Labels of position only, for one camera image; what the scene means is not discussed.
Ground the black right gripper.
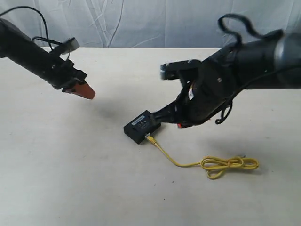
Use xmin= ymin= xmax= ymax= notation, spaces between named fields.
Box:
xmin=150 ymin=59 xmax=238 ymax=126

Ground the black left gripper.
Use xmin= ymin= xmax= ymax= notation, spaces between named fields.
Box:
xmin=49 ymin=60 xmax=95 ymax=100

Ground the small black box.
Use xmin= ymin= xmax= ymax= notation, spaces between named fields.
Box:
xmin=123 ymin=110 xmax=161 ymax=145

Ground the yellow ethernet cable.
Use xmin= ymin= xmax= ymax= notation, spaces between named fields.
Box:
xmin=145 ymin=133 xmax=260 ymax=180

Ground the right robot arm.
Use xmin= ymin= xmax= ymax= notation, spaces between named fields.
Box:
xmin=152 ymin=33 xmax=301 ymax=128

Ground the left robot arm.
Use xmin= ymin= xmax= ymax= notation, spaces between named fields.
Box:
xmin=0 ymin=19 xmax=95 ymax=99

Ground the white backdrop curtain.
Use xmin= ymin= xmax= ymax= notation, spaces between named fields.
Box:
xmin=0 ymin=0 xmax=301 ymax=48

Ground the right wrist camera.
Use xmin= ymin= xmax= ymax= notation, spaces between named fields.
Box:
xmin=160 ymin=59 xmax=202 ymax=80

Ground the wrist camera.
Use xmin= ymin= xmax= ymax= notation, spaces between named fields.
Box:
xmin=160 ymin=59 xmax=202 ymax=80
xmin=53 ymin=37 xmax=79 ymax=56

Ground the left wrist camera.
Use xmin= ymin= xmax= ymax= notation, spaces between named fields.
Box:
xmin=53 ymin=37 xmax=79 ymax=56

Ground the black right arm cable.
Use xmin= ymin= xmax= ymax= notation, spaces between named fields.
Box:
xmin=215 ymin=14 xmax=301 ymax=125

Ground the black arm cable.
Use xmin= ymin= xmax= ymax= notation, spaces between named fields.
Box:
xmin=215 ymin=14 xmax=301 ymax=125
xmin=0 ymin=6 xmax=71 ymax=62

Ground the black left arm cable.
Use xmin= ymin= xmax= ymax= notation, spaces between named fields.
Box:
xmin=0 ymin=6 xmax=71 ymax=62

